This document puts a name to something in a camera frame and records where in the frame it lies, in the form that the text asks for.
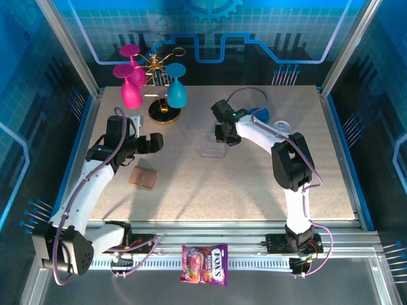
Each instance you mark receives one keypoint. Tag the pink plastic wine glass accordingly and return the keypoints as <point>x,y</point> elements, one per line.
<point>131,95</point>
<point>129,50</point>

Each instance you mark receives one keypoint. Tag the aluminium table edge rail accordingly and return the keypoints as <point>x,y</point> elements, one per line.
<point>89,127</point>
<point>333,127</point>

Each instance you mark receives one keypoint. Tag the purple Fox's candy bag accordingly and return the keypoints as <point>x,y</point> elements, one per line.
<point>205,263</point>

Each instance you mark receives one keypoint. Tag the clear acrylic card stand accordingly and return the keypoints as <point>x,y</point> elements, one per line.
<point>210,151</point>

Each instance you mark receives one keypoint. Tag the tan leather card holder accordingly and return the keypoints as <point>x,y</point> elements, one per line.
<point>144,178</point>

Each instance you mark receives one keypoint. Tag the long aluminium base rail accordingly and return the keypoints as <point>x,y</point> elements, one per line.
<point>206,235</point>

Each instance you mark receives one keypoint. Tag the black connector box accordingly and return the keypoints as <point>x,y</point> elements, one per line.
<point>124,263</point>
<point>299,267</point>

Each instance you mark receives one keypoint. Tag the teal plastic wine glass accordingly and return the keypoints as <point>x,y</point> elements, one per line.
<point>176,95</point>

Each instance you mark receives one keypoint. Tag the white cup with blue lid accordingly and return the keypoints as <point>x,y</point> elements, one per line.
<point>262,114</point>

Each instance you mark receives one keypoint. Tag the pink can with silver lid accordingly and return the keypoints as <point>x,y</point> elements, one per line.
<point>282,125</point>

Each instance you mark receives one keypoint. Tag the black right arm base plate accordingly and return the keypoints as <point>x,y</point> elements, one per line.
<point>274,244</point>

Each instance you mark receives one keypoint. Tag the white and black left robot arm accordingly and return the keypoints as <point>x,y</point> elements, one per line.
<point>79,197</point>

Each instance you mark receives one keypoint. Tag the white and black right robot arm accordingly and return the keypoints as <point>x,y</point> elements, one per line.
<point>295,206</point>

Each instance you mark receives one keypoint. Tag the aluminium frame post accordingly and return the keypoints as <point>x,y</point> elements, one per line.
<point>346,54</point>
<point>70,54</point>

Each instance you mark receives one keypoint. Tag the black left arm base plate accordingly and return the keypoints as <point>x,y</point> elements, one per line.
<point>146,241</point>

